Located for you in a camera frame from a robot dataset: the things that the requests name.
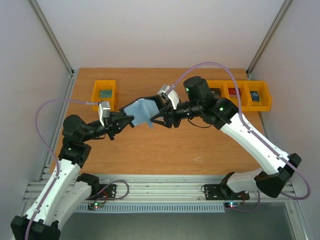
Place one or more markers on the blue card in bin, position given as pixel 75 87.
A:
pixel 255 97

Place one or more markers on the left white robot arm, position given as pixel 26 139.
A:
pixel 66 189

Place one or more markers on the green card in bin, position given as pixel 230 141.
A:
pixel 106 93

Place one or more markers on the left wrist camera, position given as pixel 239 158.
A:
pixel 104 110

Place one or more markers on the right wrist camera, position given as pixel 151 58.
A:
pixel 166 93

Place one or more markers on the grey slotted cable duct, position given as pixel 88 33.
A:
pixel 148 207

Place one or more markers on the yellow bin with red card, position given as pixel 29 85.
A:
pixel 243 91

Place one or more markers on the aluminium rail frame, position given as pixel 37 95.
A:
pixel 150 188

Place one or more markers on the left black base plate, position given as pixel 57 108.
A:
pixel 103 191

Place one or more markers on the left yellow bin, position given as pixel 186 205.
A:
pixel 105 84

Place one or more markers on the yellow bin with black card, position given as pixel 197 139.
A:
pixel 217 87

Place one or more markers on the black leather card holder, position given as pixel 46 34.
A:
pixel 143 109

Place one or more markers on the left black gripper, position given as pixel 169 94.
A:
pixel 114 122

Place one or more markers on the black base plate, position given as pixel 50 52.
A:
pixel 103 191
pixel 212 192

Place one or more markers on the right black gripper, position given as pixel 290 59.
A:
pixel 170 115

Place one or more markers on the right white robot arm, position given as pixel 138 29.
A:
pixel 276 166

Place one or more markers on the yellow bin with blue card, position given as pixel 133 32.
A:
pixel 260 99

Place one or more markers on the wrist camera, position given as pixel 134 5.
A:
pixel 166 93
pixel 104 110

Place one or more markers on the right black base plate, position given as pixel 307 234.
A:
pixel 212 192

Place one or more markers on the black card in bin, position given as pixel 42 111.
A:
pixel 216 92

